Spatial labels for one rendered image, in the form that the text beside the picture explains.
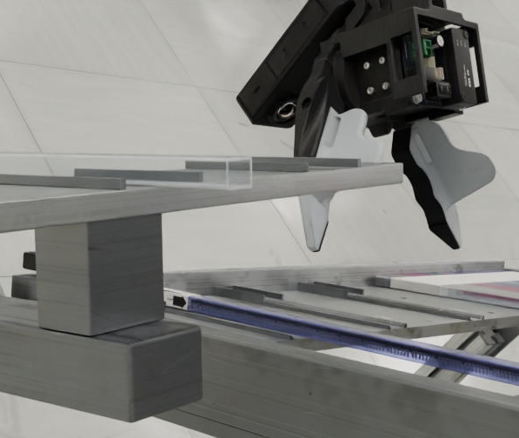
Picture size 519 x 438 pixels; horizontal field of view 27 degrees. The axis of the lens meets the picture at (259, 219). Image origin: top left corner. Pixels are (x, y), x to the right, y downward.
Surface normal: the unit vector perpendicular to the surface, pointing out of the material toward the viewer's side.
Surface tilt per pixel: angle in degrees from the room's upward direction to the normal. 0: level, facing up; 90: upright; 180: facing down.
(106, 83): 0
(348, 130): 73
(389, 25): 90
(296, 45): 89
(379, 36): 90
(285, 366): 90
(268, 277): 46
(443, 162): 103
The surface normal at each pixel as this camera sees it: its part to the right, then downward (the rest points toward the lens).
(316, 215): 0.71, -0.17
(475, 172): -0.48, 0.51
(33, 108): 0.55, -0.66
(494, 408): -0.70, -0.01
